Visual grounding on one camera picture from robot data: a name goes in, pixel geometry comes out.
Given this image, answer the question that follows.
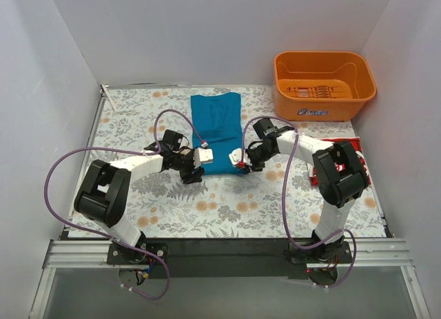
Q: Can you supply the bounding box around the teal blue t shirt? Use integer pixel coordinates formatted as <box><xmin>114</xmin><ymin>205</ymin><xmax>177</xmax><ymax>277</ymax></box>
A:
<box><xmin>190</xmin><ymin>92</ymin><xmax>243</xmax><ymax>175</ymax></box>

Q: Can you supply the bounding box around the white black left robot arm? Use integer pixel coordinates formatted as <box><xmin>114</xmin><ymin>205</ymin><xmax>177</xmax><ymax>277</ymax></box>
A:
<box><xmin>74</xmin><ymin>130</ymin><xmax>214</xmax><ymax>264</ymax></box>

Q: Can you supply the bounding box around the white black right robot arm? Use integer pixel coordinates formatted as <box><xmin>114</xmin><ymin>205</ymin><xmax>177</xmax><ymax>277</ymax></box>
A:
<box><xmin>236</xmin><ymin>116</ymin><xmax>369</xmax><ymax>262</ymax></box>

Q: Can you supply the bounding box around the floral patterned table mat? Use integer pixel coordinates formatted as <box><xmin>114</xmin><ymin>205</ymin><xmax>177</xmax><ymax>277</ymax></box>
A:
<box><xmin>68</xmin><ymin>85</ymin><xmax>387</xmax><ymax>239</ymax></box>

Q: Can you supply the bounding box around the orange plastic basket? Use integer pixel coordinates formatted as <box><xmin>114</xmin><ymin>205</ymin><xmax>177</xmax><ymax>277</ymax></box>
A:
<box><xmin>273</xmin><ymin>51</ymin><xmax>377</xmax><ymax>121</ymax></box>

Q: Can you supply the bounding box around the folded red printed t shirt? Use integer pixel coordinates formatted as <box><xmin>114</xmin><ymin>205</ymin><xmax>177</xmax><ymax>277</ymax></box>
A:
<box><xmin>307</xmin><ymin>136</ymin><xmax>371</xmax><ymax>187</ymax></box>

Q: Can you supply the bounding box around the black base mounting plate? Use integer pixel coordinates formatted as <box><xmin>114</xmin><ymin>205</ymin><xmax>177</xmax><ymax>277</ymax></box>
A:
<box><xmin>105</xmin><ymin>237</ymin><xmax>353</xmax><ymax>280</ymax></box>

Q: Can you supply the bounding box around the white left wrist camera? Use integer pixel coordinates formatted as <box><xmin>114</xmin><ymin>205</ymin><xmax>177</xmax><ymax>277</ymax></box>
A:
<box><xmin>194</xmin><ymin>142</ymin><xmax>214</xmax><ymax>168</ymax></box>

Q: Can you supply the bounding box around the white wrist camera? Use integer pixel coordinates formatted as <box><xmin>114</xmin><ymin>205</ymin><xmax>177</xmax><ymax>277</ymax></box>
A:
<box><xmin>228</xmin><ymin>148</ymin><xmax>249</xmax><ymax>169</ymax></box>
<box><xmin>194</xmin><ymin>142</ymin><xmax>214</xmax><ymax>168</ymax></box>

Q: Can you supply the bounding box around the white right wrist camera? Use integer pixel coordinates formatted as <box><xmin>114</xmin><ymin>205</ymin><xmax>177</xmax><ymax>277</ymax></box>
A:
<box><xmin>228</xmin><ymin>148</ymin><xmax>249</xmax><ymax>169</ymax></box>

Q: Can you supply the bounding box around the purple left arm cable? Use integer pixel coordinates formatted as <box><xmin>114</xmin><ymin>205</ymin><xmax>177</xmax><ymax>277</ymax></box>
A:
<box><xmin>43</xmin><ymin>109</ymin><xmax>207</xmax><ymax>300</ymax></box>

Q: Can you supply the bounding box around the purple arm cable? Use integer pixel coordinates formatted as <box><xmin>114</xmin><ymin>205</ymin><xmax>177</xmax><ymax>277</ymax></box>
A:
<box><xmin>240</xmin><ymin>116</ymin><xmax>356</xmax><ymax>289</ymax></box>
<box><xmin>43</xmin><ymin>109</ymin><xmax>207</xmax><ymax>300</ymax></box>

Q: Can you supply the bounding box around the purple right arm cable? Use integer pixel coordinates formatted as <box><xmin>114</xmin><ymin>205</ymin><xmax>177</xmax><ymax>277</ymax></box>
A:
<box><xmin>240</xmin><ymin>116</ymin><xmax>356</xmax><ymax>289</ymax></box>

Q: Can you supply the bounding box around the aluminium frame rail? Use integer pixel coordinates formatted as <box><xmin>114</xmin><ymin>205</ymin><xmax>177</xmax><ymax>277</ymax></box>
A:
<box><xmin>43</xmin><ymin>238</ymin><xmax>414</xmax><ymax>268</ymax></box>

